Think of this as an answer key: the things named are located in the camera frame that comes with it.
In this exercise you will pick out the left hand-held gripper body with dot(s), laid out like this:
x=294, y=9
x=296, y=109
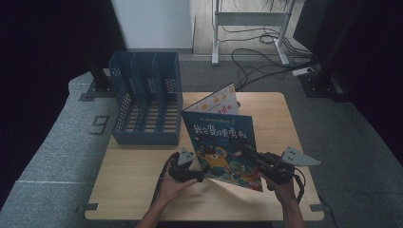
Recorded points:
x=182, y=169

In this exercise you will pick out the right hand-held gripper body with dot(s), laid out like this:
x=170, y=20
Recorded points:
x=278, y=169

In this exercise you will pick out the colourful children's picture book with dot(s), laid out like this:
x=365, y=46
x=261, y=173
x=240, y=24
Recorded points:
x=221, y=148

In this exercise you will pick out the person's left hand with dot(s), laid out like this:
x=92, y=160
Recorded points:
x=172, y=190

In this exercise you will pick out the person's right hand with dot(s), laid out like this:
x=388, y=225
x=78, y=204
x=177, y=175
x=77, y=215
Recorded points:
x=283, y=193

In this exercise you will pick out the blue plastic file organizer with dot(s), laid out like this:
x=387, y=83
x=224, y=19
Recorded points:
x=149, y=126

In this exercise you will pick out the white power strip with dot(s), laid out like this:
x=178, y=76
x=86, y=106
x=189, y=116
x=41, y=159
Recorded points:
x=302, y=71

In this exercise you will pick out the black metal stand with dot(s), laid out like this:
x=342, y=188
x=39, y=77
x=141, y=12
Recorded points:
x=326, y=76
x=99, y=82

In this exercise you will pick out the white panel board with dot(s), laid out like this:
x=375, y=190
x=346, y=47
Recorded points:
x=155, y=25

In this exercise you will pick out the white metal desk frame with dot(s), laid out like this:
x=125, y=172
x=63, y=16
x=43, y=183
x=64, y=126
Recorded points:
x=250, y=19

